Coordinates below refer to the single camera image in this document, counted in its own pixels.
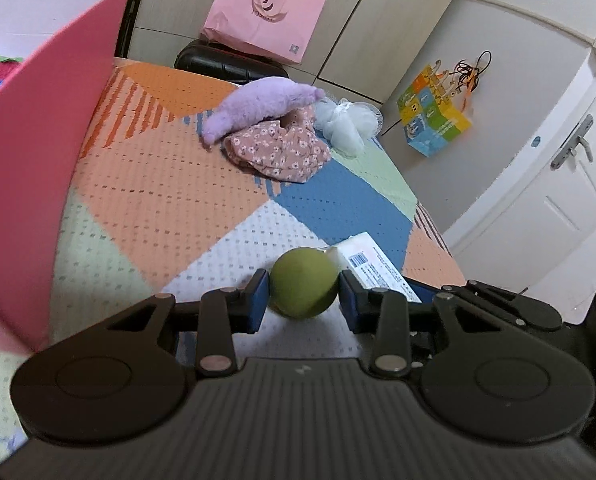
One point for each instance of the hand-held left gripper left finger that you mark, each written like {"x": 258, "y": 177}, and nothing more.
{"x": 258, "y": 305}

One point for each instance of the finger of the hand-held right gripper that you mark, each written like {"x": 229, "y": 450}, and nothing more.
{"x": 420, "y": 292}
{"x": 423, "y": 347}

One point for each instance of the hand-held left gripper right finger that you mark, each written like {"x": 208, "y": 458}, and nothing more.
{"x": 350, "y": 300}

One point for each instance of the white tube carton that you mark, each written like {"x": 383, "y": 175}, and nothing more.
{"x": 373, "y": 260}

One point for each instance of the green soft ball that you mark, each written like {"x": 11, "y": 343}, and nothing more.
{"x": 303, "y": 282}

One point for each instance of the pink floral cloth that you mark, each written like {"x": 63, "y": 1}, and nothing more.
{"x": 278, "y": 152}

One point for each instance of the white plush toy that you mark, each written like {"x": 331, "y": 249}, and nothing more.
{"x": 343, "y": 125}

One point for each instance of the purple plush toy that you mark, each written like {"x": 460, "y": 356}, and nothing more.
{"x": 258, "y": 105}

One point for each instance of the pink cardboard box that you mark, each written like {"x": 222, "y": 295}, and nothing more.
{"x": 37, "y": 160}

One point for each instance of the patchwork blanket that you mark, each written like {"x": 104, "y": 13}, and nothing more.
{"x": 152, "y": 200}

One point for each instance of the white door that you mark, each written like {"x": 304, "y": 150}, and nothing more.
{"x": 553, "y": 210}

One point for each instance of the colourful hanging gift bag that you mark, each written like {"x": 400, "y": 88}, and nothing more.
{"x": 428, "y": 120}

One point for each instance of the black suitcase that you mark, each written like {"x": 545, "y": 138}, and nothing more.
{"x": 212, "y": 62}

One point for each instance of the grey wardrobe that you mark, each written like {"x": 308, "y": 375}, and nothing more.
{"x": 358, "y": 10}

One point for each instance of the pink tote bag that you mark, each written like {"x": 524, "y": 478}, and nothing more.
{"x": 263, "y": 15}

